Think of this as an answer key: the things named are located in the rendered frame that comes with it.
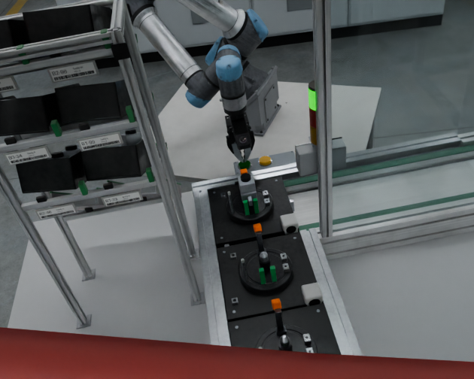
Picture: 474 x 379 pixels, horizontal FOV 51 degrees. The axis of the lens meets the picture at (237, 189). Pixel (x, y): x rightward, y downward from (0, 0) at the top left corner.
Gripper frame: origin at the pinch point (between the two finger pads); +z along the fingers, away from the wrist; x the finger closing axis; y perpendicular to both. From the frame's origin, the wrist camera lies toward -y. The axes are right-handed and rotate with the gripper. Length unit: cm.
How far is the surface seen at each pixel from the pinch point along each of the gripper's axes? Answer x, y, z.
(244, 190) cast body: 2.4, -24.1, -8.0
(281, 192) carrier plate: -8.7, -17.6, 1.5
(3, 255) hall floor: 141, 82, 99
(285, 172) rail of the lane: -12.3, -7.4, 2.4
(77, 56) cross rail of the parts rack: 29, -43, -64
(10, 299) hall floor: 130, 47, 99
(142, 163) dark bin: 25, -36, -33
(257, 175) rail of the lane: -3.4, -5.4, 3.1
